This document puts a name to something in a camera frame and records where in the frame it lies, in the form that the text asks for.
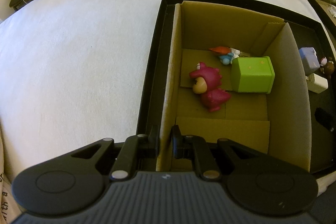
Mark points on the black shallow tray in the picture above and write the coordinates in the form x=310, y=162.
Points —
x=305, y=30

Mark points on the small blue orange figurine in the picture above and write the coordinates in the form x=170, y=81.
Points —
x=225, y=54

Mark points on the lavender grey cube box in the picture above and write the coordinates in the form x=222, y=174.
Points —
x=309, y=60

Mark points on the white small box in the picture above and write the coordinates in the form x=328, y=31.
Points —
x=316, y=83

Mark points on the pink dinosaur costume figurine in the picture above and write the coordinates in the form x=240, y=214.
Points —
x=207, y=84

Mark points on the black tray with cardboard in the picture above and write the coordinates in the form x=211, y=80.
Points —
x=321, y=8

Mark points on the green cube box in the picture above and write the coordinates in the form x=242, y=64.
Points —
x=252, y=75

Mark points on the brown cardboard box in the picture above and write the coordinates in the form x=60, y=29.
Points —
x=277, y=124

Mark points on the brown white small figurine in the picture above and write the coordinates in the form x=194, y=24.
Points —
x=327, y=67

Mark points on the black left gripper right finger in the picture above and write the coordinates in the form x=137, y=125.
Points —
x=195, y=149

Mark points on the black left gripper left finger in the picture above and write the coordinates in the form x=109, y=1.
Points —
x=138, y=153

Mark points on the white mattress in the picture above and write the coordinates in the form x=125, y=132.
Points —
x=72, y=73

